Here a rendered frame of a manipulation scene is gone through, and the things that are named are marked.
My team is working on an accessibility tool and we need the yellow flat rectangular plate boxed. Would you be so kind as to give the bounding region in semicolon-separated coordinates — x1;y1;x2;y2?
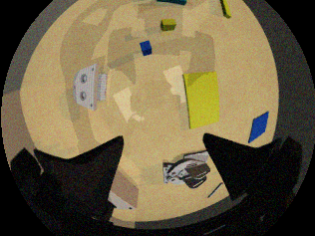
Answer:
182;72;219;129

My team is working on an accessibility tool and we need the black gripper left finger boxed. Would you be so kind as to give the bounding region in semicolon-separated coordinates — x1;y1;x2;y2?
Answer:
33;135;125;217

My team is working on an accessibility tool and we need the small blue block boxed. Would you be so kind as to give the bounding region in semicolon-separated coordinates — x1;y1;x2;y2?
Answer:
141;41;153;57

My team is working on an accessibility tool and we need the small yellow block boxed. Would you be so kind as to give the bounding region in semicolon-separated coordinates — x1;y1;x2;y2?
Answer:
160;18;176;32

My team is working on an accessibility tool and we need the blue flat square plate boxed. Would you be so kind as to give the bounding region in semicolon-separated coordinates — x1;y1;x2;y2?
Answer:
248;111;269;142

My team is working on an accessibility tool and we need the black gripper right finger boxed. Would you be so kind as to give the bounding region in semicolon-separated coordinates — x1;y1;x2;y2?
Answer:
202;132;282;201

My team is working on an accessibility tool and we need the yellow flat bar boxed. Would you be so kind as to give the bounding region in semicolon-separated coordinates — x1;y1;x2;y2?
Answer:
219;0;231;18

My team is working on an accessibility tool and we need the teal rectangular block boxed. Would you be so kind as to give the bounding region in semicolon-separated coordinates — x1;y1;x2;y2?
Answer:
157;0;186;6

